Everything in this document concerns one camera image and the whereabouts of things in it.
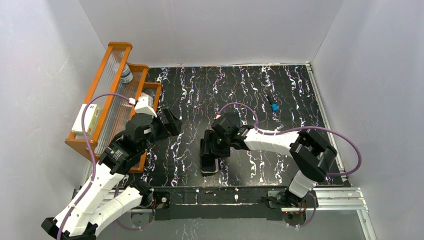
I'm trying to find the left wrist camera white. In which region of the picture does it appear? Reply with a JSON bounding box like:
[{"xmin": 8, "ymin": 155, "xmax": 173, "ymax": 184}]
[{"xmin": 128, "ymin": 92, "xmax": 157, "ymax": 117}]

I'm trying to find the purple cable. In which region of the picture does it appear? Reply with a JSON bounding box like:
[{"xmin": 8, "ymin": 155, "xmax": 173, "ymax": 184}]
[
  {"xmin": 56, "ymin": 93, "xmax": 147, "ymax": 240},
  {"xmin": 215, "ymin": 101, "xmax": 363, "ymax": 229}
]

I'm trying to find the white red box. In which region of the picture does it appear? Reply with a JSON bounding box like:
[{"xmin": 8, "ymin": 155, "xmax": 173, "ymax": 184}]
[{"xmin": 71, "ymin": 103, "xmax": 101, "ymax": 136}]

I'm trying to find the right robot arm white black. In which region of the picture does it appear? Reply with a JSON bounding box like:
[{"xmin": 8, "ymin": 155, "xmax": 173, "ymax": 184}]
[{"xmin": 199, "ymin": 112, "xmax": 338, "ymax": 203}]

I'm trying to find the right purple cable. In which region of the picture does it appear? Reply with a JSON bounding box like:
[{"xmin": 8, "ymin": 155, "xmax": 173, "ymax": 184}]
[{"xmin": 215, "ymin": 101, "xmax": 363, "ymax": 229}]

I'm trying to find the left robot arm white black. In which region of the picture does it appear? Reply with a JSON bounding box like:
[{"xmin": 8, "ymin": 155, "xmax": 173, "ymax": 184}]
[{"xmin": 41, "ymin": 108, "xmax": 182, "ymax": 240}]

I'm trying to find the orange wooden shelf rack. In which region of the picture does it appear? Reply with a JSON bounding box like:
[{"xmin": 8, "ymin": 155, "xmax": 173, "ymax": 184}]
[{"xmin": 83, "ymin": 42, "xmax": 163, "ymax": 158}]

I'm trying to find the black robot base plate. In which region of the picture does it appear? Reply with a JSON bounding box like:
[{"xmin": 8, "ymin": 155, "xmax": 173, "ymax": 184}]
[{"xmin": 120, "ymin": 186, "xmax": 319, "ymax": 222}]

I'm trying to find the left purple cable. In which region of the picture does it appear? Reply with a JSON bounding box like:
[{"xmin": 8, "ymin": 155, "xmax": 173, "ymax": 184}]
[{"xmin": 56, "ymin": 93, "xmax": 147, "ymax": 240}]

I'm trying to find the white blue bottle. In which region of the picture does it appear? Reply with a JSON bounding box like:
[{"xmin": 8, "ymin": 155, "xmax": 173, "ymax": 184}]
[{"xmin": 120, "ymin": 64, "xmax": 134, "ymax": 84}]

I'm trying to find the black phone case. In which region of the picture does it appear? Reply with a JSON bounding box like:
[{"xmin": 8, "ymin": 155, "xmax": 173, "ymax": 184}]
[{"xmin": 200, "ymin": 156, "xmax": 219, "ymax": 177}]

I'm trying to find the blue black marker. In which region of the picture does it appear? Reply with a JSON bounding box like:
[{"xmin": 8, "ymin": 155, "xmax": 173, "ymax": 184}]
[{"xmin": 266, "ymin": 94, "xmax": 279, "ymax": 113}]

